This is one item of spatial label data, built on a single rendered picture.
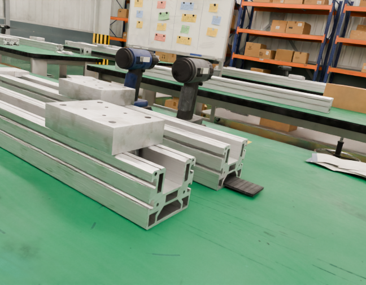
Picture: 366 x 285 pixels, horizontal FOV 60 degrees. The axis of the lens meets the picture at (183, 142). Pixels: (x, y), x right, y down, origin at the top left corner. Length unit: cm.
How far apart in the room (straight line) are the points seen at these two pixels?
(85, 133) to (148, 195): 14
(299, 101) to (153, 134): 161
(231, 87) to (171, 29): 200
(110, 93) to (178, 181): 35
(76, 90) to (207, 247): 52
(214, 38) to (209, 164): 317
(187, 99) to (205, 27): 301
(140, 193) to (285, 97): 170
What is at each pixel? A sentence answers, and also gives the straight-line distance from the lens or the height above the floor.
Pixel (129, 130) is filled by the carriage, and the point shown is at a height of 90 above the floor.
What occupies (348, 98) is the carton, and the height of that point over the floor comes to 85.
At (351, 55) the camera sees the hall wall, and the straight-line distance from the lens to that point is 1099.
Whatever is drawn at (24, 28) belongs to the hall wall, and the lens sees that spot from 1372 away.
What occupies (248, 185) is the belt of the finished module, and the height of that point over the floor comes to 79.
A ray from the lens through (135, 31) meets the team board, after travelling 441.
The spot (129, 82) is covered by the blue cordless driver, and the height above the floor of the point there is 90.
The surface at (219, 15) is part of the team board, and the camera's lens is 370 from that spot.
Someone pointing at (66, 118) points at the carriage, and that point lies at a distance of 51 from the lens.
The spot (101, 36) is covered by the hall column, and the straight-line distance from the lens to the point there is 904.
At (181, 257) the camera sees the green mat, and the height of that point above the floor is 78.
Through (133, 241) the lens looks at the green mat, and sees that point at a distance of 42.
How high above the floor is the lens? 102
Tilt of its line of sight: 16 degrees down
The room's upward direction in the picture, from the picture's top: 8 degrees clockwise
